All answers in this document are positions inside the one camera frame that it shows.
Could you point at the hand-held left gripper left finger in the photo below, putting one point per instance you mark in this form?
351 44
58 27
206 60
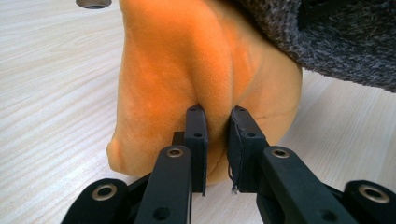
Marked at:
197 149

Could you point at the grey fuzzy towel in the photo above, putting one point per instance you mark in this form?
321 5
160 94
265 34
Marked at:
342 53

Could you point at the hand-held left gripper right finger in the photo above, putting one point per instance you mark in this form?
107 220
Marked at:
246 155

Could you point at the orange plush toy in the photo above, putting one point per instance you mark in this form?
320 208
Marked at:
174 68

